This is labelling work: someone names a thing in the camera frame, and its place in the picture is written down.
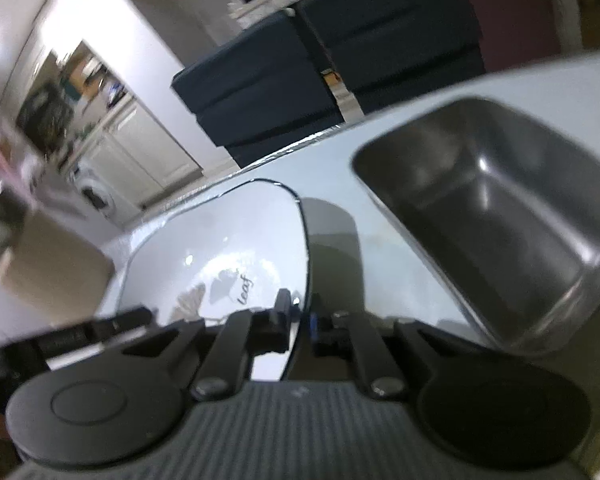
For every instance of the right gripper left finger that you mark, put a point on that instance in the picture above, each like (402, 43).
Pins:
(271, 327)

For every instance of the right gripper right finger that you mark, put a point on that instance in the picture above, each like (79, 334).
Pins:
(328, 332)

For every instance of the rectangular steel tray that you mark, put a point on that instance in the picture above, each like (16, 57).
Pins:
(504, 209)

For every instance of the white leaf print plate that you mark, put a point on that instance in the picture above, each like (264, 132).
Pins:
(208, 258)

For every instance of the right dark blue chair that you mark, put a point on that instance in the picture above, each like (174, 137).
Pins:
(392, 51)

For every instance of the beige ribbed canister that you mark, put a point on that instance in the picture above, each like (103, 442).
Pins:
(48, 267)

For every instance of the left dark blue chair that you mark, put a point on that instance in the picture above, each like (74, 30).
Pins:
(261, 91)

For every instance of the white washing machine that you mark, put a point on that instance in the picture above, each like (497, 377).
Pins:
(101, 195)

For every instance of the dark blue chair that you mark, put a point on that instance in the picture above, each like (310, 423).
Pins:
(261, 91)
(392, 51)

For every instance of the white kitchen cabinets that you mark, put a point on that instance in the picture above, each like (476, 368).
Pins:
(135, 154)

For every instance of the maroon cushion chair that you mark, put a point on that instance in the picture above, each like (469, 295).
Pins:
(516, 32)

